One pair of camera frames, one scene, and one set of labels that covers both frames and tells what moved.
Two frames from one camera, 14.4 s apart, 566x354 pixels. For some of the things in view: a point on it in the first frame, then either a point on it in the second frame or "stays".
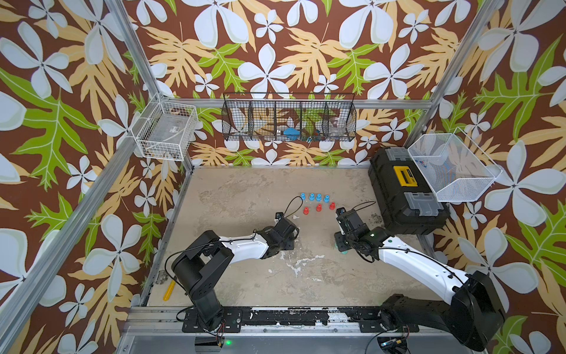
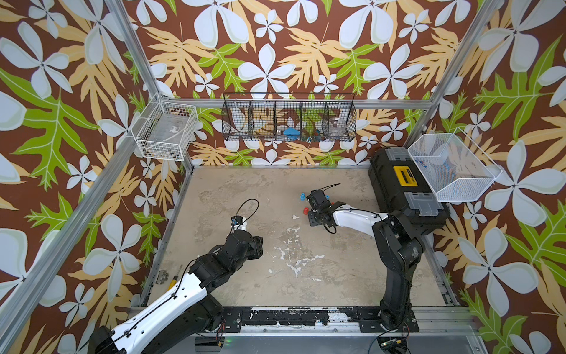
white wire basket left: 165,130 stays
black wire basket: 284,116 stays
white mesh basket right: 456,169 stays
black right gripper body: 344,242 -> 314,218
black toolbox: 406,200 stays
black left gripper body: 288,245 -> 253,251
